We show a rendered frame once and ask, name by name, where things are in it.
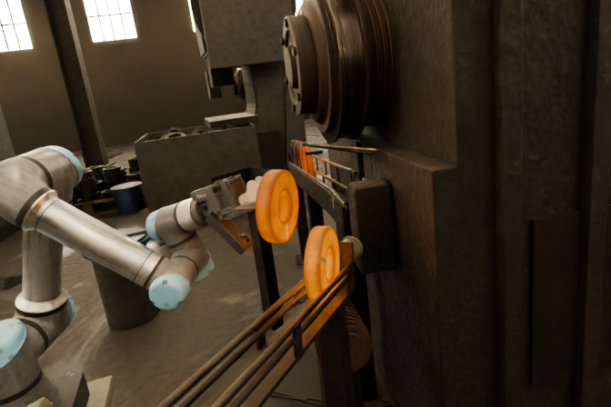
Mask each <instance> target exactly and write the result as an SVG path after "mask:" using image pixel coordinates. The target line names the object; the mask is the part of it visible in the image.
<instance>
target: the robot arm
mask: <svg viewBox="0 0 611 407"><path fill-rule="evenodd" d="M82 176H83V169H82V165H81V164H80V162H79V161H78V159H77V158H76V157H75V156H74V155H73V154H72V153H71V152H69V151H68V150H66V149H65V148H62V147H59V146H47V147H39V148H36V149H34V150H33V151H31V152H28V153H25V154H21V155H18V156H16V157H13V158H9V159H6V160H4V161H2V162H1V163H0V215H1V216H2V217H4V218H5V219H6V220H7V221H8V222H10V223H12V224H14V225H15V226H17V227H19V228H21V229H23V291H22V292H21V293H20V294H19V295H18V296H17V297H16V299H15V316H14V317H13V318H12V319H7V320H3V321H1V322H0V407H26V406H27V405H29V404H31V403H33V402H35V401H37V400H39V399H41V398H43V397H46V399H47V400H48V401H50V403H51V404H52V405H53V406H54V407H58V406H59V404H60V402H61V394H60V392H59V390H58V388H57V386H56V385H55V384H54V383H52V382H51V381H50V380H49V379H48V378H47V377H46V376H45V375H44V374H43V372H42V370H41V367H40V365H39V362H38V358H39V357H40V356H41V355H42V354H43V353H44V352H45V350H46V349H47V348H48V347H49V346H50V345H51V344H52V343H53V342H54V341H55V339H56V338H57V337H58V336H59V335H60V334H61V333H63V332H64V331H65V330H66V328H67V327H68V326H69V324H70V322H71V321H72V320H73V318H74V316H75V304H74V301H73V300H70V296H69V295H68V294H67V292H66V290H65V289H63V288H62V271H63V248H64V245H65V246H67V247H69V248H71V249H72V250H74V251H76V252H78V253H80V254H82V255H84V256H86V257H87V258H89V259H91V260H93V261H95V262H97V263H100V264H102V265H103V266H104V267H106V268H108V269H110V270H112V271H114V272H116V273H118V274H120V275H122V276H124V277H125V278H127V279H129V280H131V281H132V282H134V283H137V284H139V285H141V286H143V287H145V288H146V289H147V290H149V298H150V300H151V301H152V302H153V304H154V305H155V306H156V307H158V308H160V309H163V310H172V309H175V308H177V307H178V306H180V305H181V304H182V303H183V302H184V300H185V298H186V296H187V295H188V294H189V293H190V291H191V288H192V286H193V284H194V282H196V281H199V280H201V279H203V278H205V277H206V276H207V275H208V274H209V273H210V272H212V270H213V269H214V263H213V261H212V259H211V256H210V253H209V252H208V251H207V250H206V248H205V246H204V244H203V243H202V241H201V239H200V237H199V236H198V234H197V232H196V230H198V229H202V228H205V227H207V226H208V225H210V226H211V227H212V228H213V229H214V230H215V231H216V232H217V233H218V234H219V235H220V236H221V237H222V238H223V239H224V240H225V241H226V242H227V243H228V244H229V245H230V246H231V247H232V248H233V249H234V250H235V251H236V252H237V253H238V254H243V253H244V252H245V251H246V250H247V249H248V248H249V247H250V246H251V245H252V244H253V243H254V240H253V239H252V238H251V237H250V236H249V235H248V234H247V233H246V232H245V231H243V230H242V229H241V228H240V227H239V226H238V225H237V224H236V223H235V222H234V221H233V220H232V218H235V217H237V216H238V215H240V214H243V213H248V212H250V211H253V210H255V199H256V193H257V189H258V186H259V184H260V181H261V179H262V178H263V177H262V176H257V177H256V179H255V180H254V181H249V182H247V185H245V181H243V178H242V176H241V174H238V175H233V176H231V177H229V178H226V179H224V180H218V181H219V182H218V181H216V182H214V183H213V184H212V185H209V186H207V187H203V188H200V189H198V190H196V191H193V192H192V193H190V194H191V197H192V198H190V199H187V200H184V201H182V202H180V203H175V204H172V205H169V206H165V207H162V208H160V209H159V210H157V211H154V212H152V213H150V214H149V215H148V217H147V219H146V222H145V228H146V230H147V233H148V234H149V236H150V237H152V238H153V239H155V240H157V241H165V243H166V245H167V246H168V248H169V250H170V252H171V253H172V255H173V256H172V257H171V259H168V258H166V257H164V256H163V255H162V254H160V253H157V252H156V251H154V250H152V249H150V248H148V247H146V246H145V245H143V244H141V243H139V242H137V241H136V240H134V239H132V238H130V237H128V236H126V235H125V234H123V233H120V232H118V231H117V230H116V229H114V228H112V227H110V226H108V225H107V224H105V223H102V222H100V221H98V220H97V219H95V218H94V217H92V216H90V215H88V214H87V213H84V212H82V211H80V210H78V209H77V208H75V207H74V206H72V202H73V188H74V187H76V186H77V185H78V184H79V182H80V181H81V179H82Z"/></svg>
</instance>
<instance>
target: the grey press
mask: <svg viewBox="0 0 611 407"><path fill-rule="evenodd" d="M189 2H190V6H191V11H192V16H193V19H194V24H195V32H196V37H197V42H198V46H199V51H200V55H201V57H203V59H206V63H207V69H208V70H207V71H205V79H206V84H207V89H208V94H209V99H214V98H221V97H222V95H221V89H220V86H228V85H234V84H235V78H234V73H233V67H238V66H241V68H242V74H243V80H244V86H245V97H246V111H245V113H239V114H227V115H220V116H214V117H207V118H205V125H207V127H208V128H210V127H222V128H223V129H224V130H225V129H227V128H226V124H230V125H232V126H234V127H236V126H244V127H246V126H248V125H249V123H252V124H254V125H255V129H256V135H257V141H258V147H259V153H260V154H261V165H262V168H264V169H273V170H287V171H288V172H289V167H288V164H289V162H288V154H291V149H290V142H291V140H297V141H301V142H306V130H305V118H304V116H303V115H297V114H296V113H295V112H293V109H292V102H291V98H290V93H289V90H288V84H285V78H286V73H285V58H284V47H283V46H282V45H281V37H283V25H284V19H285V17H286V16H290V15H295V0H189Z"/></svg>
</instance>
